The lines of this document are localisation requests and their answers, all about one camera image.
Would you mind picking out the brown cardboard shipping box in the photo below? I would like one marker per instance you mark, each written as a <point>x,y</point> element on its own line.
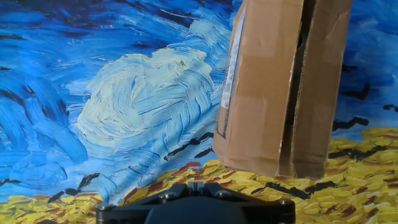
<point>264,93</point>

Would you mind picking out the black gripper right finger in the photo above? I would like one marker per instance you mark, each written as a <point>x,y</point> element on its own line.
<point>267,213</point>

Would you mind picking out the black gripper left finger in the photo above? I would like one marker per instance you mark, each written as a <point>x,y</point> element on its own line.
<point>133,213</point>

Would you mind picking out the wheatfield painting print tablecloth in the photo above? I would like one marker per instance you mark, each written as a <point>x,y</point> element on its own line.
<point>109,102</point>

